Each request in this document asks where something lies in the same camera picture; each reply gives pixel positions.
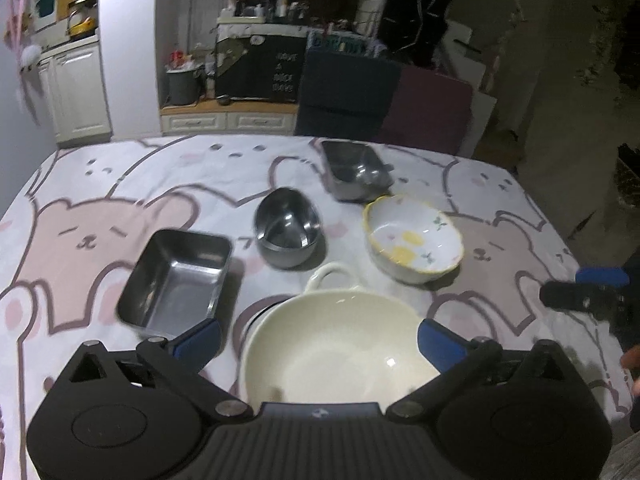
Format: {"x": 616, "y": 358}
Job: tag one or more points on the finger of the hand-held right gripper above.
{"x": 575, "y": 296}
{"x": 600, "y": 276}

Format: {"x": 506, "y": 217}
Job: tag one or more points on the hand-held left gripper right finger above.
{"x": 440, "y": 346}

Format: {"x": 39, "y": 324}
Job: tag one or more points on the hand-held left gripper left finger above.
{"x": 199, "y": 342}

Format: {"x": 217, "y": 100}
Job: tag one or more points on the steel rectangular container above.
{"x": 175, "y": 280}
{"x": 352, "y": 170}

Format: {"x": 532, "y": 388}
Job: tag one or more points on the yellow-rimmed floral bowl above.
{"x": 410, "y": 240}

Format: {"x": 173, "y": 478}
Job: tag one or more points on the person's right hand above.
{"x": 636, "y": 360}

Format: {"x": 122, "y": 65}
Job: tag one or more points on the dark round steel bowl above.
{"x": 287, "y": 230}

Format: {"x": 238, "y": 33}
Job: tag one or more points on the bear printed tablecloth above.
{"x": 100, "y": 220}

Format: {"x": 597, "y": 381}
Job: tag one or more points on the low cabinet with wooden top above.
{"x": 225, "y": 117}

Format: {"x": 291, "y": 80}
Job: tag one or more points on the purple chair cushion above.
{"x": 430, "y": 110}

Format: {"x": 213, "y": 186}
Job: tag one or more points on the grey trash bin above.
{"x": 183, "y": 87}

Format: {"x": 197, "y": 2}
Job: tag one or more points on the navy chair cushion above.
{"x": 345, "y": 95}

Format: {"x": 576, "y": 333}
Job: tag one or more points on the white tall cabinet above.
{"x": 75, "y": 95}

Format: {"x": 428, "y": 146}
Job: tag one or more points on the black cloth with white lettering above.
{"x": 260, "y": 70}

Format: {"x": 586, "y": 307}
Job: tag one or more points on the colourful lettered sign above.
{"x": 335, "y": 42}

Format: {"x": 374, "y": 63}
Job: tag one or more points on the white pompom with pink ribbon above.
{"x": 30, "y": 55}

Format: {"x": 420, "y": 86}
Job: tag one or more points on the yellow pot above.
{"x": 81, "y": 27}

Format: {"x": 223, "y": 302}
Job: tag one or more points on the white shelf rack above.
{"x": 245, "y": 5}

